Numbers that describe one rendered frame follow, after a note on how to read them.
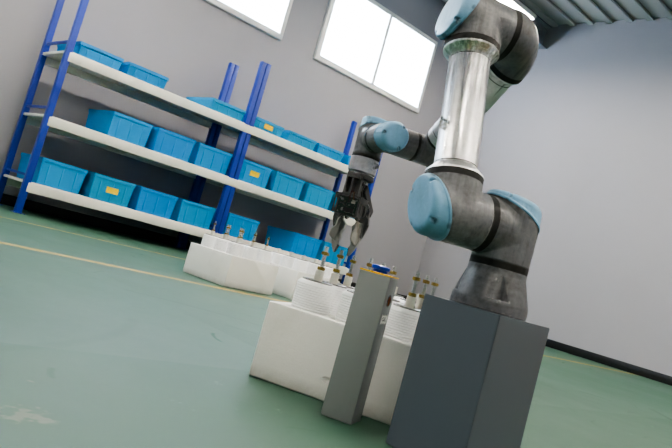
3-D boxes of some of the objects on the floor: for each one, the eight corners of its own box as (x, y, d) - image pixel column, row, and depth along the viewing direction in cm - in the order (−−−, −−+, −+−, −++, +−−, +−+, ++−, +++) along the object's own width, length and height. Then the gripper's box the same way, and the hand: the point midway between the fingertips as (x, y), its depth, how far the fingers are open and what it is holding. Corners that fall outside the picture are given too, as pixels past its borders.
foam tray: (332, 308, 465) (340, 281, 466) (290, 299, 438) (298, 271, 439) (294, 294, 493) (301, 269, 494) (252, 285, 465) (259, 259, 467)
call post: (361, 421, 150) (399, 279, 153) (351, 425, 144) (391, 277, 146) (330, 410, 153) (368, 271, 155) (319, 414, 146) (359, 268, 149)
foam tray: (436, 410, 190) (453, 344, 191) (404, 430, 153) (425, 349, 155) (306, 365, 203) (323, 304, 205) (248, 374, 167) (269, 300, 168)
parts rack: (347, 291, 782) (393, 125, 798) (13, 211, 537) (89, -27, 554) (310, 279, 829) (354, 122, 846) (-12, 201, 585) (59, -18, 601)
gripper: (335, 166, 183) (313, 246, 181) (375, 175, 179) (352, 257, 177) (346, 173, 191) (324, 249, 189) (384, 182, 187) (362, 260, 185)
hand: (343, 249), depth 186 cm, fingers open, 3 cm apart
